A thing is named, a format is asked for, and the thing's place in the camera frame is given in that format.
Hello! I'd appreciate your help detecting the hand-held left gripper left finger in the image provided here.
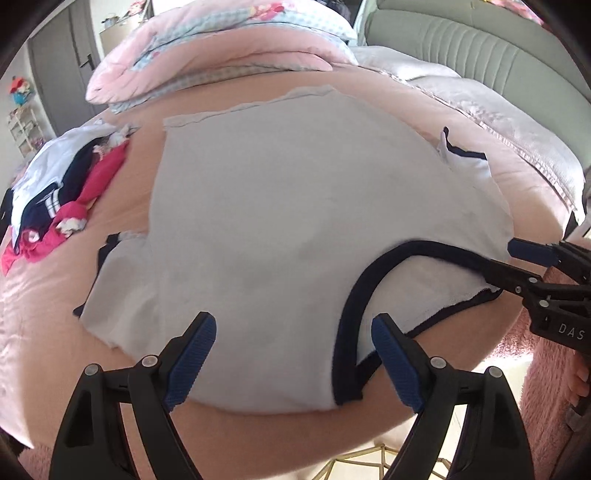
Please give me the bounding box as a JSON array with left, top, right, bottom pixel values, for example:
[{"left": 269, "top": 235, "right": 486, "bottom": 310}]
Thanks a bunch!
[{"left": 48, "top": 311, "right": 218, "bottom": 480}]

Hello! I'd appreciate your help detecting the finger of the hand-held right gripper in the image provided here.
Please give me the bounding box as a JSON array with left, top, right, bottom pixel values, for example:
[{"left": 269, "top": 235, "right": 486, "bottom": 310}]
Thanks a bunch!
[
  {"left": 508, "top": 239, "right": 573, "bottom": 273},
  {"left": 480, "top": 263, "right": 555, "bottom": 303}
]

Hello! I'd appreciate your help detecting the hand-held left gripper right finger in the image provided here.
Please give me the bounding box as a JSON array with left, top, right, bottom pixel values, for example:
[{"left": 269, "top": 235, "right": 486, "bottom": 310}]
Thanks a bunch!
[{"left": 372, "top": 313, "right": 536, "bottom": 480}]

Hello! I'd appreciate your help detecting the white t-shirt with navy trim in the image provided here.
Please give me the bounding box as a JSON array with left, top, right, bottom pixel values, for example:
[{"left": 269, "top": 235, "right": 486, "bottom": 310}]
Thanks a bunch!
[{"left": 71, "top": 85, "right": 515, "bottom": 412}]

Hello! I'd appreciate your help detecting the pile of clothes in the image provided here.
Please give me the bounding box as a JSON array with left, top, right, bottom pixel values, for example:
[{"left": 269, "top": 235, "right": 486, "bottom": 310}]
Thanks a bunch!
[
  {"left": 11, "top": 122, "right": 139, "bottom": 241},
  {"left": 0, "top": 141, "right": 131, "bottom": 278}
]

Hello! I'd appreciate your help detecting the person's right hand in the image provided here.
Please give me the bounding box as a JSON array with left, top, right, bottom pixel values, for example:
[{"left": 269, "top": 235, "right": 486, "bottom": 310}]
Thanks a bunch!
[{"left": 567, "top": 353, "right": 591, "bottom": 411}]

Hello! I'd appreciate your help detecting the person's pink fleece clothing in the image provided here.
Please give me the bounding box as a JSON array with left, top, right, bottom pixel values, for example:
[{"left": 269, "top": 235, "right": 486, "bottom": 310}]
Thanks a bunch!
[{"left": 499, "top": 305, "right": 591, "bottom": 480}]

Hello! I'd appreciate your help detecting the lilac grey pillow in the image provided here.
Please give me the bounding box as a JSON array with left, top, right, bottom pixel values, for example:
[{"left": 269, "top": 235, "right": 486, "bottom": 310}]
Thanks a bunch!
[
  {"left": 351, "top": 44, "right": 462, "bottom": 85},
  {"left": 406, "top": 74, "right": 585, "bottom": 225}
]

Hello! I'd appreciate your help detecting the pink bed sheet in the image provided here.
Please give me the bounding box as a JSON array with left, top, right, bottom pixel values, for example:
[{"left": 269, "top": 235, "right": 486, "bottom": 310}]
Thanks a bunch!
[{"left": 0, "top": 60, "right": 571, "bottom": 480}]

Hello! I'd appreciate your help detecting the green padded headboard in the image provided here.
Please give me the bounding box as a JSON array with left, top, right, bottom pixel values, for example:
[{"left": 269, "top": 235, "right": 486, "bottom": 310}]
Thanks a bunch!
[{"left": 365, "top": 0, "right": 591, "bottom": 185}]

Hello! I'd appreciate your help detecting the navy garment with white stripes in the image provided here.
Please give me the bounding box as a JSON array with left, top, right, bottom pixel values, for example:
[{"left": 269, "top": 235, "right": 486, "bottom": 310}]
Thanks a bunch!
[{"left": 11, "top": 143, "right": 101, "bottom": 241}]

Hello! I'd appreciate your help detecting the white floral printed cloth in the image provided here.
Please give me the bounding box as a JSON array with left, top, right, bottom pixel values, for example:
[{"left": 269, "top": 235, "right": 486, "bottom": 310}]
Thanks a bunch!
[{"left": 108, "top": 124, "right": 140, "bottom": 145}]

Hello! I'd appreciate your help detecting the white storage rack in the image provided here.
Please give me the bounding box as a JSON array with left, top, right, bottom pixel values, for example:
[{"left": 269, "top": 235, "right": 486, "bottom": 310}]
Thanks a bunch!
[{"left": 7, "top": 104, "right": 47, "bottom": 158}]

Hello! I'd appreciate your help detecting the pink quilt with checked lining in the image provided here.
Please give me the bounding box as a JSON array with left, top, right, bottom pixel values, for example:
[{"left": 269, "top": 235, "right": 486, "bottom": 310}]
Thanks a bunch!
[{"left": 85, "top": 0, "right": 359, "bottom": 114}]

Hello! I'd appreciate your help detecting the red and blue plush toy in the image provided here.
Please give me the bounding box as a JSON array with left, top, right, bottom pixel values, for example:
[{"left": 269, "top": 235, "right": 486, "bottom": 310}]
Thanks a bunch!
[{"left": 9, "top": 76, "right": 38, "bottom": 108}]

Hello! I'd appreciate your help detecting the grey door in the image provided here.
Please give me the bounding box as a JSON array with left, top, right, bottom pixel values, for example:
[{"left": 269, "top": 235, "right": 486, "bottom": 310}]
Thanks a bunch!
[{"left": 28, "top": 0, "right": 108, "bottom": 139}]

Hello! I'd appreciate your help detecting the wooden cabinet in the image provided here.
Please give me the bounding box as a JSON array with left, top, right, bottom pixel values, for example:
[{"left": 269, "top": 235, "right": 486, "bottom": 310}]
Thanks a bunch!
[{"left": 99, "top": 16, "right": 154, "bottom": 62}]

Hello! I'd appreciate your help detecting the gold wire frame basket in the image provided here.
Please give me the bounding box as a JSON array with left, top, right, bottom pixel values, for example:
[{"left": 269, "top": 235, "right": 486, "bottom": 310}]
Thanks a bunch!
[{"left": 323, "top": 442, "right": 445, "bottom": 480}]

